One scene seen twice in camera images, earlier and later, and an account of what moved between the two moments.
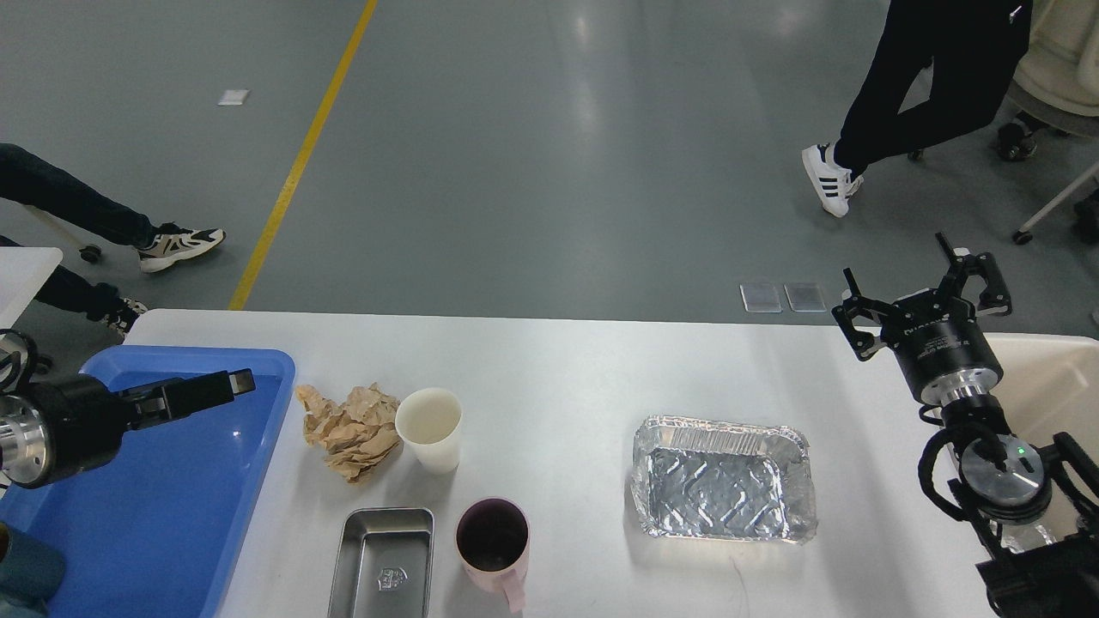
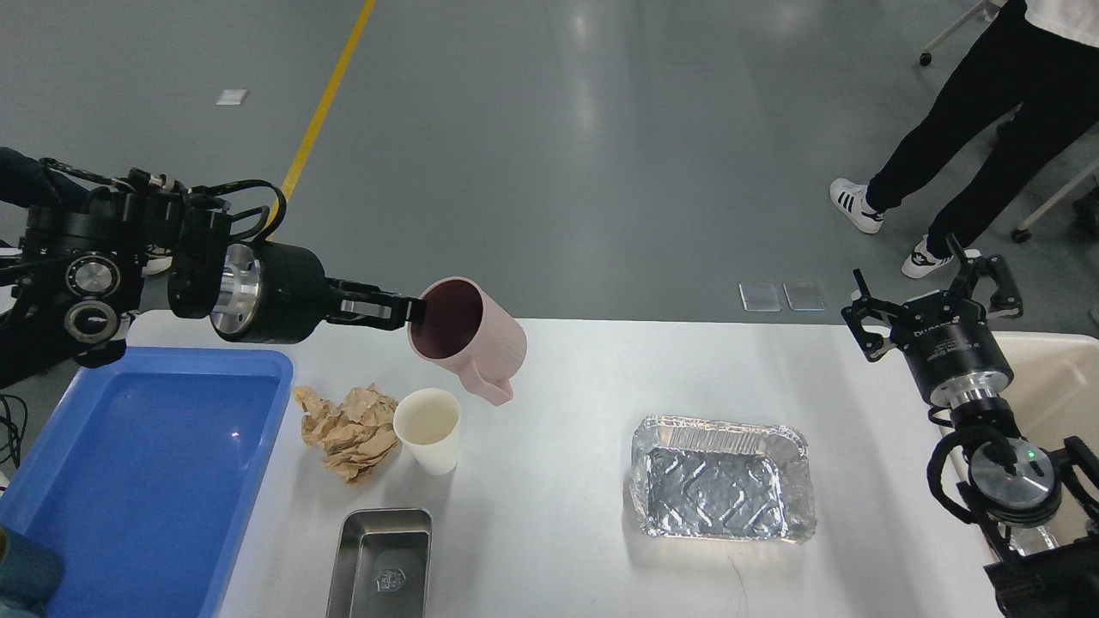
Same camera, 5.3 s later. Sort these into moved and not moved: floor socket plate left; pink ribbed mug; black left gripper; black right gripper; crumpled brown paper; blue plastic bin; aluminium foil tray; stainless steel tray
Moved: pink ribbed mug; black left gripper
Not moved: blue plastic bin; crumpled brown paper; stainless steel tray; floor socket plate left; black right gripper; aluminium foil tray
